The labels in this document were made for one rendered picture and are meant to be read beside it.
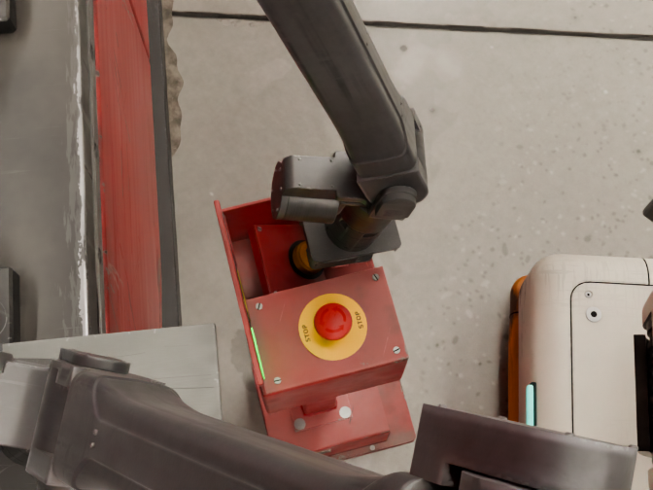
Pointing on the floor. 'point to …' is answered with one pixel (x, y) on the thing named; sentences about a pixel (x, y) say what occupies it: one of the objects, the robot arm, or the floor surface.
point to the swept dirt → (172, 80)
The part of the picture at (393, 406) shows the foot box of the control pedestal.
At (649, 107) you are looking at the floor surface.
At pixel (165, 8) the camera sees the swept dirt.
